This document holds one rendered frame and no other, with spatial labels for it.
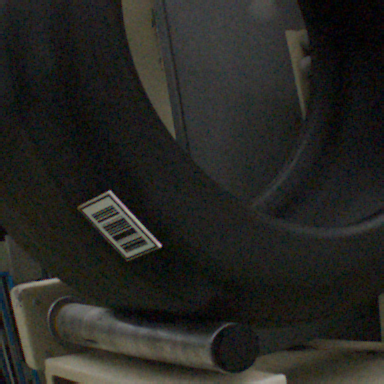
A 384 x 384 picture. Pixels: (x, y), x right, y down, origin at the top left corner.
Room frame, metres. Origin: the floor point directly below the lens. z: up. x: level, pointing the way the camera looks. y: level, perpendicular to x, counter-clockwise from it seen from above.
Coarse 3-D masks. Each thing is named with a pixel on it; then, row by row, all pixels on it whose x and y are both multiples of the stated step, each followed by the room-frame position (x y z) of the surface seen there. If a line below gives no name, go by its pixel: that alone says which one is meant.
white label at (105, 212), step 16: (80, 208) 0.95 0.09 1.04; (96, 208) 0.94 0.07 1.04; (112, 208) 0.93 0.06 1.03; (96, 224) 0.95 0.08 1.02; (112, 224) 0.94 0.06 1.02; (128, 224) 0.94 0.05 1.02; (112, 240) 0.96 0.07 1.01; (128, 240) 0.95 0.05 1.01; (144, 240) 0.94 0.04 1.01; (128, 256) 0.96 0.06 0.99
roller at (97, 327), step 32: (64, 320) 1.24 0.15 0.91; (96, 320) 1.17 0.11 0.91; (128, 320) 1.12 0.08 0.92; (160, 320) 1.07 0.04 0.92; (192, 320) 1.03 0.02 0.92; (128, 352) 1.12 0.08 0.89; (160, 352) 1.05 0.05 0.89; (192, 352) 1.00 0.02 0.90; (224, 352) 0.97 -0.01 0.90; (256, 352) 0.98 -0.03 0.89
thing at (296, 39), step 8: (288, 32) 1.62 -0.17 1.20; (296, 32) 1.62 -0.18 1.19; (304, 32) 1.62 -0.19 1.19; (288, 40) 1.62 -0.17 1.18; (296, 40) 1.62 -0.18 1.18; (304, 40) 1.61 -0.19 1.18; (296, 48) 1.62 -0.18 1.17; (304, 48) 1.62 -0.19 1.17; (296, 56) 1.62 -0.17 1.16; (304, 56) 1.63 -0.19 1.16; (296, 64) 1.62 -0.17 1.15; (304, 64) 1.61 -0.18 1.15; (296, 72) 1.62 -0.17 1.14; (304, 72) 1.61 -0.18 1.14; (296, 80) 1.62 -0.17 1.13; (304, 80) 1.62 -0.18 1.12; (304, 88) 1.62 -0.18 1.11; (304, 96) 1.62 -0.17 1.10; (304, 104) 1.62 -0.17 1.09; (304, 112) 1.62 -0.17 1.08; (304, 120) 1.62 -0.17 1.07
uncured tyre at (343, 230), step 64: (0, 0) 0.95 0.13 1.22; (64, 0) 0.92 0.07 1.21; (320, 0) 1.38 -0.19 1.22; (0, 64) 0.95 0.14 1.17; (64, 64) 0.92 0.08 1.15; (128, 64) 0.94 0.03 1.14; (320, 64) 1.38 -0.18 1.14; (0, 128) 0.98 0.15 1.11; (64, 128) 0.93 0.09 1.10; (128, 128) 0.94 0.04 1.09; (320, 128) 1.36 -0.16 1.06; (0, 192) 1.05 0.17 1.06; (64, 192) 0.95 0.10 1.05; (128, 192) 0.94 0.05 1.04; (192, 192) 0.96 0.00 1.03; (320, 192) 1.35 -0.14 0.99; (64, 256) 1.05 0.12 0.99; (192, 256) 0.97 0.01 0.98; (256, 256) 0.98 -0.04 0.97; (320, 256) 1.01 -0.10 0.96; (256, 320) 1.03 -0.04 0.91; (320, 320) 1.09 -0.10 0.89
